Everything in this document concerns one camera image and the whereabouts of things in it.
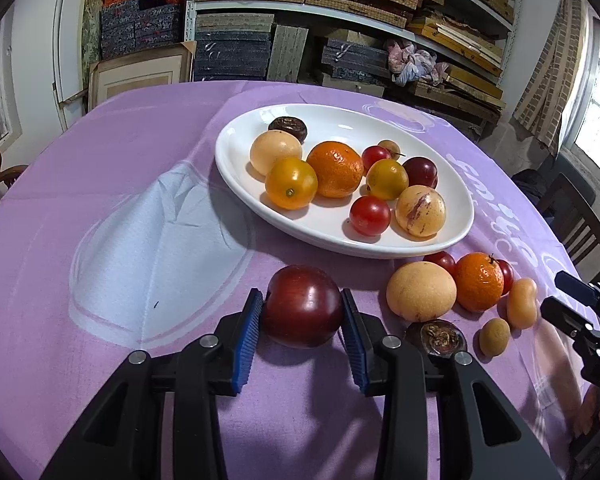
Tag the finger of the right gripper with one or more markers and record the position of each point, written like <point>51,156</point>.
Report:
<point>575,282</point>
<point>566,320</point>

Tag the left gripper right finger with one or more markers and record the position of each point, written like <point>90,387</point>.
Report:
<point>481,434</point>

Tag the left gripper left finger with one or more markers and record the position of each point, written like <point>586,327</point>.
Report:
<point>119,433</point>

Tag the small tan longan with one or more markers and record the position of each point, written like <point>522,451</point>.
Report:
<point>494,337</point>
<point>393,148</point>

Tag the small mandarin with stem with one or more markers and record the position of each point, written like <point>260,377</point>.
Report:
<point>479,282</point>

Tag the beige round pear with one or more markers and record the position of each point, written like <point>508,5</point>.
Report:
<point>420,291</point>

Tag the striped pepino melon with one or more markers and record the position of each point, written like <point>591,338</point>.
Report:
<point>420,211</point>

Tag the large dark red plum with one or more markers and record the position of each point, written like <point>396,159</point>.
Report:
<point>303,307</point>

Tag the small dark red plum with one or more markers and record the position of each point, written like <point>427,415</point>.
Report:
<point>421,171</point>

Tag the red tomato with stem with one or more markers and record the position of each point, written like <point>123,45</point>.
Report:
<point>370,215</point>

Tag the small yellow round tomato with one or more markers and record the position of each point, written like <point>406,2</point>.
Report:
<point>386,179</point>

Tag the small red cherry tomato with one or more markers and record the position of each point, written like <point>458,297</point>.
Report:
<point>373,154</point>

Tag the large orange mandarin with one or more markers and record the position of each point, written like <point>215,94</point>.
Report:
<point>338,167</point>

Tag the yellow-orange round citrus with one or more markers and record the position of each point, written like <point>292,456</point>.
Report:
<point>291,183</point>

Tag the pale yellow round fruit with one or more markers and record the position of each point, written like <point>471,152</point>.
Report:
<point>270,146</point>

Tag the dark purple passion fruit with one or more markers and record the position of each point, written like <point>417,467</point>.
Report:
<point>291,125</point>

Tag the elongated orange-yellow tomato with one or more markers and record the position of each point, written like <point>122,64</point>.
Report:
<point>521,307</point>

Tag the dark wooden chair right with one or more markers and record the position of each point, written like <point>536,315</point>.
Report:
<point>572,219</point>

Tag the red cherry tomato behind mandarin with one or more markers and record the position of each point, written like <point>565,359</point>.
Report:
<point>508,275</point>

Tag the red cherry tomato behind pear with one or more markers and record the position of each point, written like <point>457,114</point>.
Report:
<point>443,259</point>

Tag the purple printed tablecloth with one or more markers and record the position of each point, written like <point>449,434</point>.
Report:
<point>122,235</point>

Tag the white oval plate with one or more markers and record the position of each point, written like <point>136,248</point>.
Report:
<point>325,221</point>

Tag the pink crumpled cloth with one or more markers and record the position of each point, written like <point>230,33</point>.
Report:
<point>409,63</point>

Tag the metal storage shelf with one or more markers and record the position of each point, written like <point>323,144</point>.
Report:
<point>472,36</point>

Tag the framed picture in cardboard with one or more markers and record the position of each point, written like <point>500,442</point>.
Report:
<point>153,67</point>

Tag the grey upright patterned box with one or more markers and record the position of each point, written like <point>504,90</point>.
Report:
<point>287,51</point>

